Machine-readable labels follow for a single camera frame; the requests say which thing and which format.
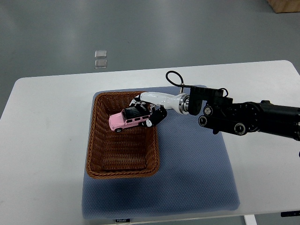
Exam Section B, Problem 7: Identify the white table leg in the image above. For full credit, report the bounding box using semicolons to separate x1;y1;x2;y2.
244;215;257;225

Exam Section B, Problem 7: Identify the brown wicker basket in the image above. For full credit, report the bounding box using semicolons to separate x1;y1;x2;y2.
85;91;160;179

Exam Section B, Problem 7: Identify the black table control panel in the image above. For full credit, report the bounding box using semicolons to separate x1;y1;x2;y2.
115;218;130;224

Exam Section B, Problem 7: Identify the brown cardboard box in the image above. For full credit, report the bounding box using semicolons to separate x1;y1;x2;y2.
267;0;300;13

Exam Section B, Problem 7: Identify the upper floor outlet plate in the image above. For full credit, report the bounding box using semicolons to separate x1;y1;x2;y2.
95;50;107;59

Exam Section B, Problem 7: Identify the blue-grey textured mat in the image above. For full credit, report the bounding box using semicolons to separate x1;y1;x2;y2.
82;111;240;219

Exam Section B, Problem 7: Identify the black cable loop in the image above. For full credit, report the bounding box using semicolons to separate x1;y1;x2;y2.
165;70;186;90

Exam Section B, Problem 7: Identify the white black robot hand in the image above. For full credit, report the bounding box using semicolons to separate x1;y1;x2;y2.
129;92;188;128

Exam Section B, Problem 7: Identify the pink toy car black roof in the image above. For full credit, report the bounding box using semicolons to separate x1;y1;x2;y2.
109;105;151;133

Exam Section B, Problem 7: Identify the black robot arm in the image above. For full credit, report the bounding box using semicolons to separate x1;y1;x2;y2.
129;86;300;141

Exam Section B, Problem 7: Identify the floor outlet plate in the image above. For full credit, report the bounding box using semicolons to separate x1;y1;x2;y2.
95;50;107;59
94;59;107;68

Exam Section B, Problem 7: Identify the lower floor outlet plate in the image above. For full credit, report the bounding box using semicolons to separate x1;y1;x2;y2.
94;59;107;68

